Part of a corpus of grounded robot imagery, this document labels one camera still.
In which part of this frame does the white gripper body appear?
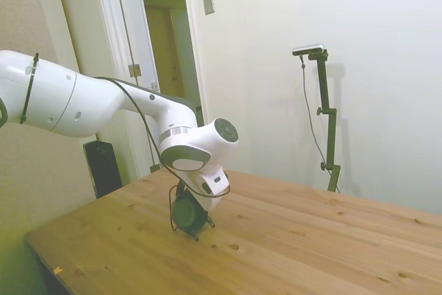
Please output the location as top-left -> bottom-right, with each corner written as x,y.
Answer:
185,177 -> 224,213

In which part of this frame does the dark green bowl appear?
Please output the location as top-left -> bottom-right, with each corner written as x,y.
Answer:
171,184 -> 209,233

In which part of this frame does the black box speaker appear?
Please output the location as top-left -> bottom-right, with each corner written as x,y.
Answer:
84,140 -> 124,200

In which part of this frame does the brown wooden hallway door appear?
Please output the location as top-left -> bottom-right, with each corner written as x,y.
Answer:
144,4 -> 189,102

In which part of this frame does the white open door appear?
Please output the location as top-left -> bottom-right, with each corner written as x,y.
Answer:
115,0 -> 172,171

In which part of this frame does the beige closet door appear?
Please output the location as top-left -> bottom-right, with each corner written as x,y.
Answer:
51,0 -> 120,80

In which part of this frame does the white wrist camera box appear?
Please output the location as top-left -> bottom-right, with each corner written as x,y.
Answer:
197,169 -> 231,198

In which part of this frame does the black wire dish rack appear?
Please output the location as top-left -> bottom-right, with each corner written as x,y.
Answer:
168,185 -> 215,242

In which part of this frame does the white door frame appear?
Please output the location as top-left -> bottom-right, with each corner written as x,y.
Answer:
90,0 -> 215,137

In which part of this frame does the dark camera stand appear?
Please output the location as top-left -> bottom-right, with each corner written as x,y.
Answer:
307,50 -> 342,193

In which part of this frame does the silver exterior camera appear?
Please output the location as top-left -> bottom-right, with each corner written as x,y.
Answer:
292,43 -> 326,57

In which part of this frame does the black cable tie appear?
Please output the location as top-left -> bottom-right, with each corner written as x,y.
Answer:
19,52 -> 39,125

